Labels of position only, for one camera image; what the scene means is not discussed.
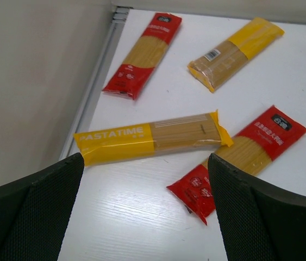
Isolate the yellow pasta bag with barcode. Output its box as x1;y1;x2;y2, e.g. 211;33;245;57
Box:
188;17;284;92

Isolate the aluminium rail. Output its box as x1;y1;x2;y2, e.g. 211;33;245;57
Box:
59;6;131;160

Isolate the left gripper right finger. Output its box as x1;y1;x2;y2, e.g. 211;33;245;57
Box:
208;153;306;260

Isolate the red pasta bag near centre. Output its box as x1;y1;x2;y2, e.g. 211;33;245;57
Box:
167;106;306;224

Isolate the red pasta bag far left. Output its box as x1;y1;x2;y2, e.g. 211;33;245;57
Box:
103;13;182;100

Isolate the red pasta bag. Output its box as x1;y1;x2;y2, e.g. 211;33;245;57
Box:
103;13;182;100
167;106;306;224

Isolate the yellow Pastatime pasta bag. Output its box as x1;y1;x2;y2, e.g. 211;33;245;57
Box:
74;111;233;166

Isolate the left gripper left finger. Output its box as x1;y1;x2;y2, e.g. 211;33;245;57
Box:
0;153;84;260

